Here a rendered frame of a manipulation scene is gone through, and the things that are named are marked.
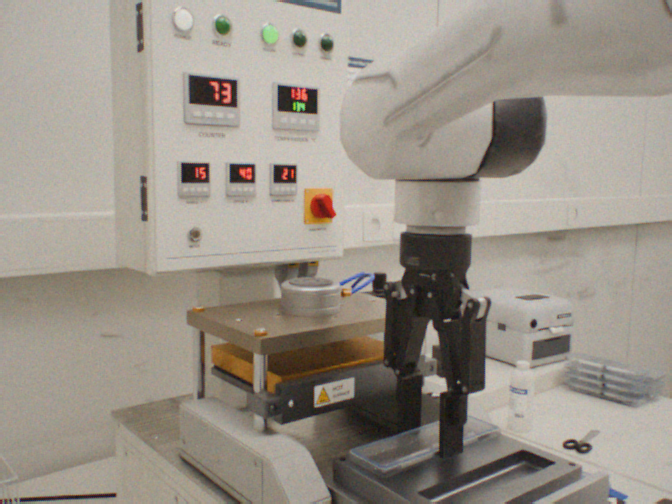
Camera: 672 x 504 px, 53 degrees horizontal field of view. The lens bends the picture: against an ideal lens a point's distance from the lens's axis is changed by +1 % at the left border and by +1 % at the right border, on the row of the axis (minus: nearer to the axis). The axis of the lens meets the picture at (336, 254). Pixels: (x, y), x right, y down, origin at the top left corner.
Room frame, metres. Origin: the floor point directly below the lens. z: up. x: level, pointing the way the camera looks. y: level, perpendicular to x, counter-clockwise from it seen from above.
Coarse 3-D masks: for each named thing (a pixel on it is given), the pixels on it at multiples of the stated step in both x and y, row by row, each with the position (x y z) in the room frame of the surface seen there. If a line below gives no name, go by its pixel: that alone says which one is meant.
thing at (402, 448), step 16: (416, 432) 0.71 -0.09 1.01; (432, 432) 0.71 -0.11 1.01; (464, 432) 0.72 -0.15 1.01; (480, 432) 0.72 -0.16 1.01; (368, 448) 0.67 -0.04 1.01; (384, 448) 0.67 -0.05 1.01; (400, 448) 0.67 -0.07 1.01; (416, 448) 0.67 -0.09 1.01; (432, 448) 0.67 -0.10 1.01; (384, 464) 0.63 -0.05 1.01
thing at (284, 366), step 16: (224, 352) 0.84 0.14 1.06; (240, 352) 0.83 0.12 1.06; (288, 352) 0.84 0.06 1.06; (304, 352) 0.84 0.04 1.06; (320, 352) 0.84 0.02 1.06; (336, 352) 0.84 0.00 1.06; (352, 352) 0.84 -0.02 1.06; (368, 352) 0.85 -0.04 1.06; (224, 368) 0.84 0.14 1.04; (240, 368) 0.81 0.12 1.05; (272, 368) 0.77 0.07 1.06; (288, 368) 0.77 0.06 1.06; (304, 368) 0.77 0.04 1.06; (320, 368) 0.77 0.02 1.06; (336, 368) 0.79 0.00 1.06; (240, 384) 0.81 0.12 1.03; (272, 384) 0.75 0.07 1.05
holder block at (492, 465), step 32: (480, 448) 0.70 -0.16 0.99; (512, 448) 0.70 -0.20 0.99; (352, 480) 0.64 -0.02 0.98; (384, 480) 0.62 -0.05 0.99; (416, 480) 0.62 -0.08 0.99; (448, 480) 0.62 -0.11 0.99; (480, 480) 0.65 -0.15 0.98; (512, 480) 0.66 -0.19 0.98; (544, 480) 0.63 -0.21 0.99; (576, 480) 0.66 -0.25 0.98
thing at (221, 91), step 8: (200, 80) 0.90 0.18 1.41; (208, 80) 0.91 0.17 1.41; (216, 80) 0.92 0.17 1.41; (200, 88) 0.90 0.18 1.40; (208, 88) 0.91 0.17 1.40; (216, 88) 0.92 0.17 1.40; (224, 88) 0.92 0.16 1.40; (200, 96) 0.90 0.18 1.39; (208, 96) 0.91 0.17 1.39; (216, 96) 0.92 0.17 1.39; (224, 96) 0.92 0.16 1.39
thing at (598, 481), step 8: (600, 472) 0.61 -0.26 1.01; (328, 480) 0.67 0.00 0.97; (584, 480) 0.60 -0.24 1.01; (592, 480) 0.60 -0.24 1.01; (600, 480) 0.60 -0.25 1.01; (608, 480) 0.61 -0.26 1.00; (328, 488) 0.65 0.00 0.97; (336, 488) 0.65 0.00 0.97; (344, 488) 0.65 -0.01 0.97; (568, 488) 0.58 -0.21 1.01; (576, 488) 0.58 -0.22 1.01; (584, 488) 0.59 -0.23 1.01; (592, 488) 0.59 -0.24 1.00; (600, 488) 0.60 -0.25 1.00; (608, 488) 0.61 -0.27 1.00; (336, 496) 0.64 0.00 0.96; (344, 496) 0.63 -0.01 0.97; (352, 496) 0.63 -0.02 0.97; (552, 496) 0.56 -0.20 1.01; (560, 496) 0.56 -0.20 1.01; (568, 496) 0.57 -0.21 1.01; (576, 496) 0.58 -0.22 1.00; (584, 496) 0.59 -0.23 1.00; (592, 496) 0.60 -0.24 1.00; (600, 496) 0.60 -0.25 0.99
